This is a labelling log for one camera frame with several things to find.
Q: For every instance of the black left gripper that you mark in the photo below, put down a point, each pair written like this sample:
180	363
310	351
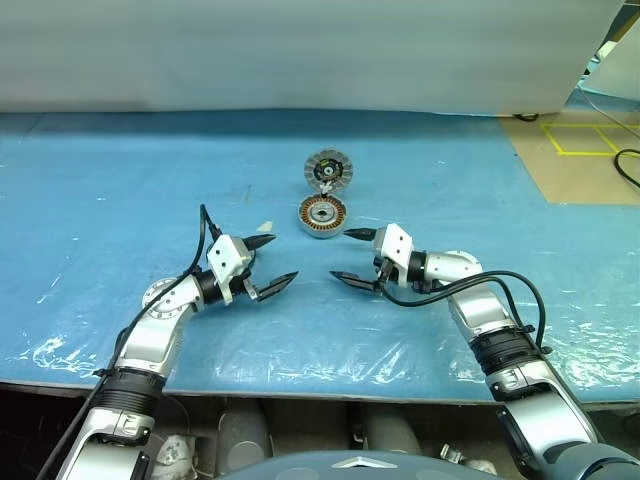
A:
240	281

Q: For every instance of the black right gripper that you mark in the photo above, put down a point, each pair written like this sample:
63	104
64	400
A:
384	268

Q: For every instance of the silver motor stator copper windings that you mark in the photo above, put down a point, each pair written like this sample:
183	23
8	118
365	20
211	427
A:
322	215

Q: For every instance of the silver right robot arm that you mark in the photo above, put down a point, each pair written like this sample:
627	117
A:
480	310

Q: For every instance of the small beige tape piece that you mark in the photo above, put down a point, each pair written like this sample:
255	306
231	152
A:
267	226

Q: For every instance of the blue plastic table cover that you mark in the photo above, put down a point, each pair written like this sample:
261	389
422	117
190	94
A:
150	175

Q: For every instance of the grey rounded cylinder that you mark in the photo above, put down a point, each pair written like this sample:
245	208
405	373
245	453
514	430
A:
245	435
392	430

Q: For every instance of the grey robot torso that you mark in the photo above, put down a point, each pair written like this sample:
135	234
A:
300	470

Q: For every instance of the white crumpled bag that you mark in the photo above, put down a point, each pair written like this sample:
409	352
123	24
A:
175	455

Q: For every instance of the large white backdrop board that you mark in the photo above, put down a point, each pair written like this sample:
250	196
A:
300	50

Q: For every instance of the brown cardboard floor sheet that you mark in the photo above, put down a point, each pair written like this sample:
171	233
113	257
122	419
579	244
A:
575	175

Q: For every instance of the small white panel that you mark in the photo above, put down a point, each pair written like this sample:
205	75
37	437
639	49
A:
617	65

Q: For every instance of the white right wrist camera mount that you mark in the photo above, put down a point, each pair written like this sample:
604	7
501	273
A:
397	245

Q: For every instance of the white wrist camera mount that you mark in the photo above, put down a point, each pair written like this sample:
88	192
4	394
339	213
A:
397	245
225	252

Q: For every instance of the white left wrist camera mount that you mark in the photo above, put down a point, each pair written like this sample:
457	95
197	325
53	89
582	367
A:
225	252

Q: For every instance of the small metal bracket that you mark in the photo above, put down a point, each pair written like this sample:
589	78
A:
465	460

